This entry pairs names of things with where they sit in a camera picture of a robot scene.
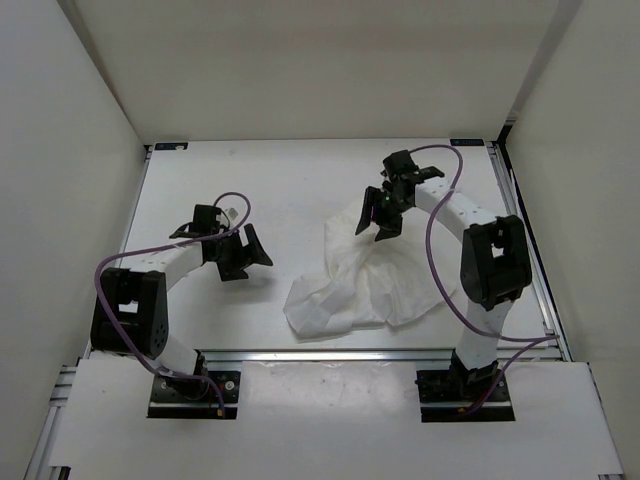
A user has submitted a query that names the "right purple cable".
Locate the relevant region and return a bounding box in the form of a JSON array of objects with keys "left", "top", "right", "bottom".
[{"left": 407, "top": 143, "right": 560, "bottom": 416}]

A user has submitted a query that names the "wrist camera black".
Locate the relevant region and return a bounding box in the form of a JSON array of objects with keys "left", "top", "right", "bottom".
[
  {"left": 381, "top": 150, "right": 444, "bottom": 183},
  {"left": 169, "top": 204, "right": 229, "bottom": 239}
]

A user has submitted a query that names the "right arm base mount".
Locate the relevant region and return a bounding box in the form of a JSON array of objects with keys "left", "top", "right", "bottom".
[{"left": 415, "top": 352, "right": 516, "bottom": 423}]

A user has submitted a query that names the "right blue corner label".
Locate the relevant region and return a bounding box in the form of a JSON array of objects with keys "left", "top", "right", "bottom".
[{"left": 450, "top": 138, "right": 485, "bottom": 147}]

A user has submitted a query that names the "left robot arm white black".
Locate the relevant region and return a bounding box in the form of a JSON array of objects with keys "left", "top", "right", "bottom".
[{"left": 90, "top": 224, "right": 273, "bottom": 400}]

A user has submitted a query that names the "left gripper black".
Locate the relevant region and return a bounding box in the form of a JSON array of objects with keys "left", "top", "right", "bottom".
[{"left": 209, "top": 223, "right": 272, "bottom": 281}]

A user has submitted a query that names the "white front cover board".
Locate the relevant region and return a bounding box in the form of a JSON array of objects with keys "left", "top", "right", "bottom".
[{"left": 51, "top": 359, "right": 621, "bottom": 479}]

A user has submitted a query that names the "front aluminium rail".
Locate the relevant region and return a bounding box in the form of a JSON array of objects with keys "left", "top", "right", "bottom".
[{"left": 204, "top": 349, "right": 452, "bottom": 363}]

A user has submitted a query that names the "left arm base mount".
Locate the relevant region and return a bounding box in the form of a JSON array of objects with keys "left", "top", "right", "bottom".
[{"left": 147, "top": 368, "right": 241, "bottom": 420}]

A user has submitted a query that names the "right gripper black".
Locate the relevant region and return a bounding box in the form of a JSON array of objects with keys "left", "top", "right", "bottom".
[{"left": 355, "top": 186, "right": 413, "bottom": 243}]

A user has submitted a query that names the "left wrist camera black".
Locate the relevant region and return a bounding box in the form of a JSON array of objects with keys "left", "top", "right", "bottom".
[{"left": 169, "top": 204, "right": 229, "bottom": 239}]

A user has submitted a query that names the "blue corner label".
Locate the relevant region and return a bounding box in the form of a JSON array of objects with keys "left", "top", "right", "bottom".
[
  {"left": 450, "top": 138, "right": 485, "bottom": 147},
  {"left": 153, "top": 142, "right": 189, "bottom": 151}
]

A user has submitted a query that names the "left blue corner label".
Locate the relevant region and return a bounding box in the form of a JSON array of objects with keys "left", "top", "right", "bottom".
[{"left": 153, "top": 142, "right": 189, "bottom": 151}]

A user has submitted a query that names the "purple cable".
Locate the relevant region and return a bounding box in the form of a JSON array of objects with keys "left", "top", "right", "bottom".
[
  {"left": 94, "top": 191, "right": 251, "bottom": 420},
  {"left": 407, "top": 143, "right": 560, "bottom": 416}
]

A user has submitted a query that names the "white pleated skirt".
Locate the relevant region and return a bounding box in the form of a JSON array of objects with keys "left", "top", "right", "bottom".
[{"left": 283, "top": 201, "right": 444, "bottom": 339}]

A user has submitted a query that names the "left aluminium frame rail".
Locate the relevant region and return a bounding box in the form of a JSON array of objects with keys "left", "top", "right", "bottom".
[{"left": 23, "top": 343, "right": 92, "bottom": 480}]

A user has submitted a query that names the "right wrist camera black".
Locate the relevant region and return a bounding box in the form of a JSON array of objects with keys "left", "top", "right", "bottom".
[{"left": 381, "top": 150, "right": 444, "bottom": 183}]

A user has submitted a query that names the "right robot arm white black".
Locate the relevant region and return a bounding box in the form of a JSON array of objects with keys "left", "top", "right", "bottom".
[{"left": 356, "top": 177, "right": 532, "bottom": 400}]

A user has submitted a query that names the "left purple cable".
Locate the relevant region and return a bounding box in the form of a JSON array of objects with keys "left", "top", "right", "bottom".
[{"left": 94, "top": 191, "right": 251, "bottom": 420}]

